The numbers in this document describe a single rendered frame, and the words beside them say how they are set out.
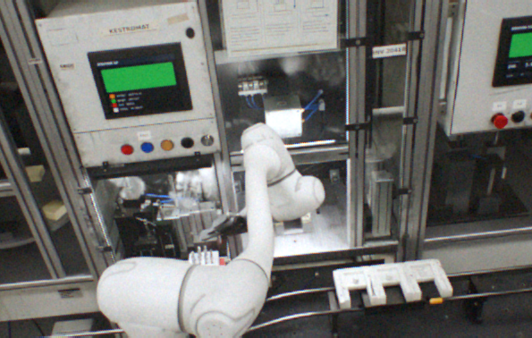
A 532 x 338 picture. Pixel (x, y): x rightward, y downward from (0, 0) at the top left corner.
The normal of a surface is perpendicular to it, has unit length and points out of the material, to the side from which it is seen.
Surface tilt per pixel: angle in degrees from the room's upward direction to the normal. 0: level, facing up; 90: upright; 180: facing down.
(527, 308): 0
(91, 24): 90
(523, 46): 90
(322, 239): 0
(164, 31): 90
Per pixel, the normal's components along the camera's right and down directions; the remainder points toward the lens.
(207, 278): 0.04, -0.85
